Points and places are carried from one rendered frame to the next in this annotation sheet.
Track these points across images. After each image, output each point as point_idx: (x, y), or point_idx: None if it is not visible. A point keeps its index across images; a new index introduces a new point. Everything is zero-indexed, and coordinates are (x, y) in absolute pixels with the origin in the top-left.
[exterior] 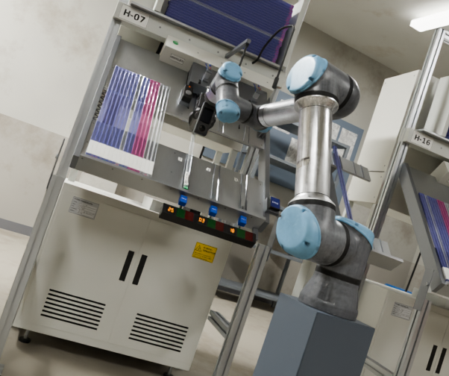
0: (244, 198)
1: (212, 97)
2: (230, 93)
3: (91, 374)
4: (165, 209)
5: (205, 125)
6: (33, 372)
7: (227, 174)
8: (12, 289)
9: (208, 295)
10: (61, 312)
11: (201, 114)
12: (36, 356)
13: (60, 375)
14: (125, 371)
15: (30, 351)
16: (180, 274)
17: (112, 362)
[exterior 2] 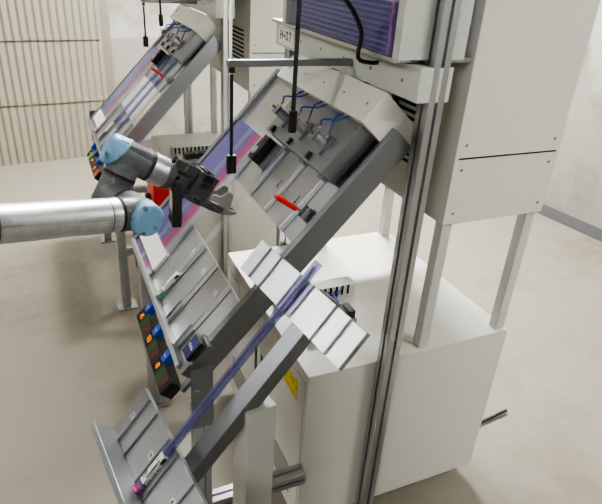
0: (198, 325)
1: (147, 178)
2: (97, 183)
3: (221, 454)
4: (139, 313)
5: (171, 213)
6: (175, 422)
7: (213, 283)
8: (144, 346)
9: (297, 441)
10: (238, 383)
11: (169, 198)
12: (216, 413)
13: (189, 438)
14: None
15: (224, 406)
16: (280, 396)
17: None
